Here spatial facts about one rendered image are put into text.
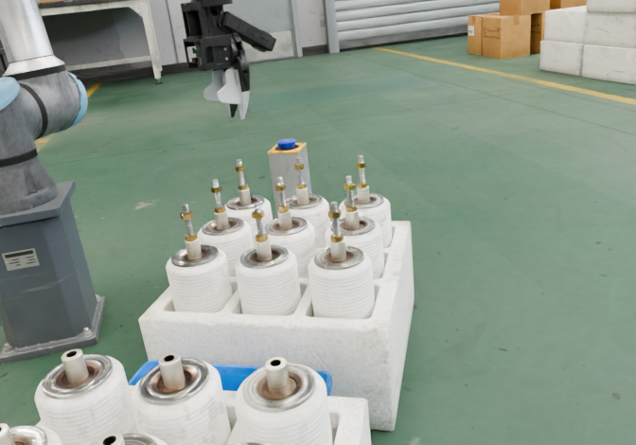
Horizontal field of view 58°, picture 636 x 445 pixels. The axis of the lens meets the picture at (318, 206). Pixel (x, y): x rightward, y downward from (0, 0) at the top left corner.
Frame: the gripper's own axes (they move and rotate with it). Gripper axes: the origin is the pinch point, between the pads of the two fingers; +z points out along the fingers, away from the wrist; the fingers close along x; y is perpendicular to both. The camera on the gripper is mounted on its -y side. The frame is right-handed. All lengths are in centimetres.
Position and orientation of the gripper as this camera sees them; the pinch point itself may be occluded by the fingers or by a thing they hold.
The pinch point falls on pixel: (239, 110)
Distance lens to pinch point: 109.1
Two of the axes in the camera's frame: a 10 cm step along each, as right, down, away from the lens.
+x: 5.9, 2.3, -7.8
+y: -8.0, 2.9, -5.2
